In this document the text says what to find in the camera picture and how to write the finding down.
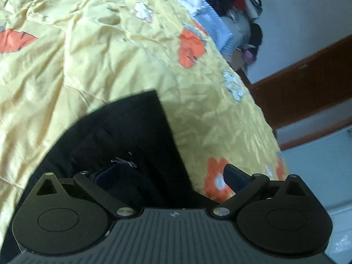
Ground white wardrobe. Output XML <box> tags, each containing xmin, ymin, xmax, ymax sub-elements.
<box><xmin>282</xmin><ymin>126</ymin><xmax>352</xmax><ymax>263</ymax></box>

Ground yellow floral bed quilt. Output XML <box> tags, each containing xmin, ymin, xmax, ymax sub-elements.
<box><xmin>1</xmin><ymin>0</ymin><xmax>289</xmax><ymax>234</ymax></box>

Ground pile of clothes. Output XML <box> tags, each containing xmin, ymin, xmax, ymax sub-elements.
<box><xmin>177</xmin><ymin>0</ymin><xmax>263</xmax><ymax>65</ymax></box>

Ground black pants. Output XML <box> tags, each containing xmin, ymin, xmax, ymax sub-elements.
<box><xmin>1</xmin><ymin>91</ymin><xmax>215</xmax><ymax>263</ymax></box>

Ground brown wooden door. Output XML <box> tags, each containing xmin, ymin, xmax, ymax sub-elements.
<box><xmin>236</xmin><ymin>34</ymin><xmax>352</xmax><ymax>150</ymax></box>

